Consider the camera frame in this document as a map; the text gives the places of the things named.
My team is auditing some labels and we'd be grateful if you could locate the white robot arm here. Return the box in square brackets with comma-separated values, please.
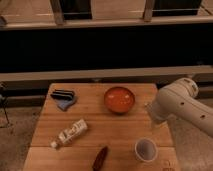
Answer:
[146, 78, 213, 137]

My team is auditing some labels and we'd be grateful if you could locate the white ceramic cup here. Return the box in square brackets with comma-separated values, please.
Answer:
[134, 138, 158, 163]

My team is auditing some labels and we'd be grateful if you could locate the orange bowl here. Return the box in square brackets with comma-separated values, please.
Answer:
[104, 87, 135, 114]

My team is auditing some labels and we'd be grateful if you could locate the black sponge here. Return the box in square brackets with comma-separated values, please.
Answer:
[51, 89, 75, 100]

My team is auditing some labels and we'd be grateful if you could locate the white plastic bottle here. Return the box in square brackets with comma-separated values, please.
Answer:
[50, 119, 88, 149]

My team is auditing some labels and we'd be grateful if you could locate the dark red chili pepper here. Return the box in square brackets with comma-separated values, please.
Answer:
[92, 146, 108, 171]

